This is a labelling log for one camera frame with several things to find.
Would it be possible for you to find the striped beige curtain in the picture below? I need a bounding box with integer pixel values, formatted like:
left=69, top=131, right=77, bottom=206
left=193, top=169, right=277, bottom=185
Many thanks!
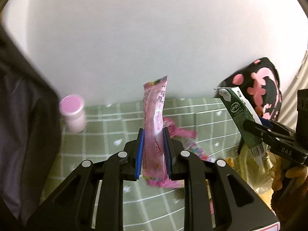
left=278, top=50, right=308, bottom=128

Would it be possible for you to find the green checked cloth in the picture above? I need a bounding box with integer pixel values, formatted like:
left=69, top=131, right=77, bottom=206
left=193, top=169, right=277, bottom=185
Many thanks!
left=40, top=97, right=243, bottom=231

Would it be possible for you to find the pink plastic bottle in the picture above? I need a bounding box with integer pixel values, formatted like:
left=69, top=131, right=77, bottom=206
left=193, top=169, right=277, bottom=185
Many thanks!
left=59, top=95, right=86, bottom=133

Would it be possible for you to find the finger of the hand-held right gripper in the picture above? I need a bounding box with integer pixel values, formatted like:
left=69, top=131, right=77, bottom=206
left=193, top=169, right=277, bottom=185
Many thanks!
left=243, top=119, right=297, bottom=148
left=261, top=118, right=296, bottom=137

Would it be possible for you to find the long pink wrapper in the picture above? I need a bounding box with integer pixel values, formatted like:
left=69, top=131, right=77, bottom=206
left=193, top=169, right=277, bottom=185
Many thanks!
left=142, top=76, right=184, bottom=188

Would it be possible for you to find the black and pink blanket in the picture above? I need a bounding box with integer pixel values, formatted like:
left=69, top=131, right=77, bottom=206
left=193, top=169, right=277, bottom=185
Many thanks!
left=217, top=58, right=282, bottom=121

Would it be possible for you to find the dark bag at left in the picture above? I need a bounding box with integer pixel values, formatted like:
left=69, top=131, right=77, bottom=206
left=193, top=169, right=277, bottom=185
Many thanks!
left=0, top=26, right=62, bottom=227

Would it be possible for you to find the yellow-lined waste bin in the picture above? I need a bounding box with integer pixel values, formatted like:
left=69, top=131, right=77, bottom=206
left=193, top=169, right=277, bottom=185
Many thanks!
left=231, top=144, right=275, bottom=195

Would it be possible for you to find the crumpled pink wrapper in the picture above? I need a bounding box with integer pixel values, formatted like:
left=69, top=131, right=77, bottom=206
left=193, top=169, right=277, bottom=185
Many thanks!
left=164, top=118, right=216, bottom=163

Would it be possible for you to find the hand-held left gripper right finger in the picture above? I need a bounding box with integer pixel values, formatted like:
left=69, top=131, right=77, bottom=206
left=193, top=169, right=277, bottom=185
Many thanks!
left=162, top=127, right=280, bottom=231

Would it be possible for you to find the person's right hand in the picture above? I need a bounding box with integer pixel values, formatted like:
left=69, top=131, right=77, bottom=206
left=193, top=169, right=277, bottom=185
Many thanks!
left=269, top=154, right=308, bottom=198

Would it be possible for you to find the green and white wrapper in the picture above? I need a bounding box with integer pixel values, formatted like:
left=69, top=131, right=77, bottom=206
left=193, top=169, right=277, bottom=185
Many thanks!
left=214, top=87, right=267, bottom=166

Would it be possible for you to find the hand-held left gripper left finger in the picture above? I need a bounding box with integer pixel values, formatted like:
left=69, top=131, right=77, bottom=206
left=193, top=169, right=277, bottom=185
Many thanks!
left=26, top=128, right=145, bottom=231

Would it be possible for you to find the person's right forearm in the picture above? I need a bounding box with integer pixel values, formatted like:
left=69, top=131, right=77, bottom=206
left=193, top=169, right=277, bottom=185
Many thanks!
left=271, top=192, right=289, bottom=222

